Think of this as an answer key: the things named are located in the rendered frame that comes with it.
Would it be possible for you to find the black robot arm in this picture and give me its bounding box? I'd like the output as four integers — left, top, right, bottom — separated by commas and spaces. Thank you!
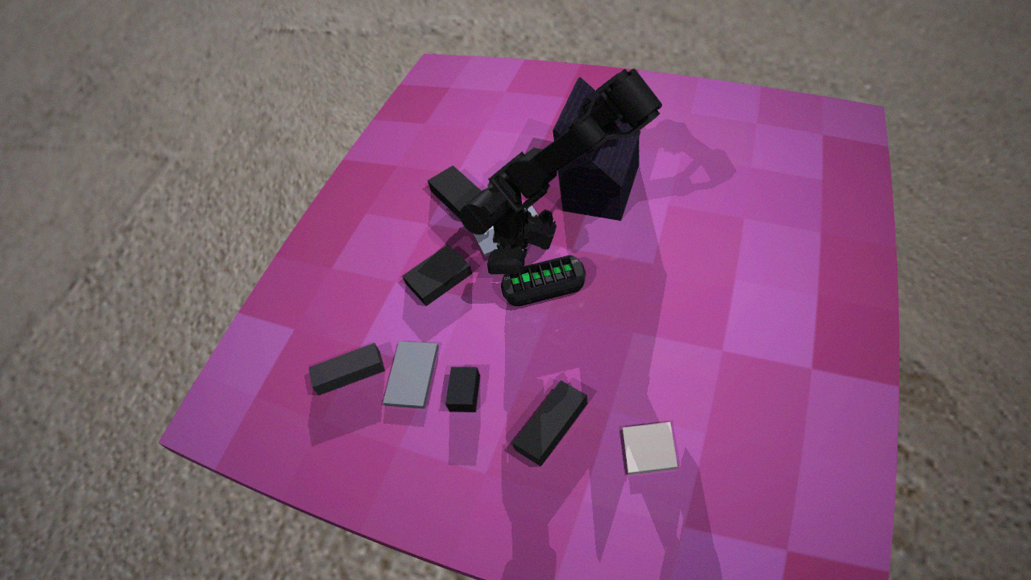
460, 68, 662, 250

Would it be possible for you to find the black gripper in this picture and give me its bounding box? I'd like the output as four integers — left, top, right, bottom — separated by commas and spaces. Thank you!
487, 208, 528, 275

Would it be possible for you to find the white flat rectangular plate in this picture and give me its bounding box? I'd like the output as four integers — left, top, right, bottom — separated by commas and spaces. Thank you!
473, 206, 538, 255

